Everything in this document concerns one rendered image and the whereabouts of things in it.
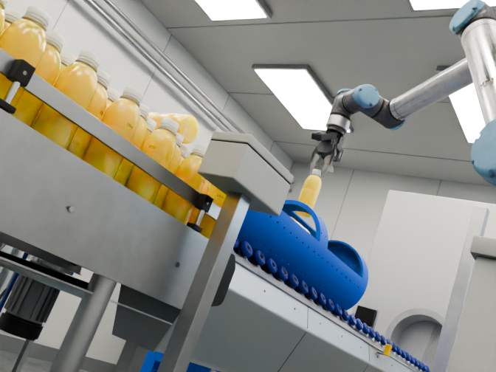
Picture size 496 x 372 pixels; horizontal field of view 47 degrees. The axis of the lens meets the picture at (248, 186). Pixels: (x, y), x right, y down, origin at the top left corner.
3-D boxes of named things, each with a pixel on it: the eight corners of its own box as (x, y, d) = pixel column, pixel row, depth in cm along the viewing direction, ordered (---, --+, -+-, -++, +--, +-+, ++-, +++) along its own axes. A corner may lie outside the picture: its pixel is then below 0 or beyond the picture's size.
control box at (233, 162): (280, 216, 127) (294, 175, 130) (233, 178, 112) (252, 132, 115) (244, 209, 133) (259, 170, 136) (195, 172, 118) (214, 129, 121)
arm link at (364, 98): (387, 92, 217) (368, 100, 228) (364, 77, 213) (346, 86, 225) (379, 114, 215) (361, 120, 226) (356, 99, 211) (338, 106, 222)
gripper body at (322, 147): (339, 164, 225) (349, 136, 228) (330, 153, 219) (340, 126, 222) (323, 162, 230) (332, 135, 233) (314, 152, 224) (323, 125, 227)
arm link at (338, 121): (344, 114, 222) (323, 114, 228) (340, 125, 221) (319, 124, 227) (353, 126, 229) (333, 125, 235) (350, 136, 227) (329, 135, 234)
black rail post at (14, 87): (14, 114, 85) (38, 69, 87) (-3, 103, 83) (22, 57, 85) (6, 113, 87) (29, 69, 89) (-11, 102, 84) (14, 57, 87)
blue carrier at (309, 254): (351, 325, 216) (380, 257, 222) (232, 248, 150) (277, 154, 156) (291, 300, 234) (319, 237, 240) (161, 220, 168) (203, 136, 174)
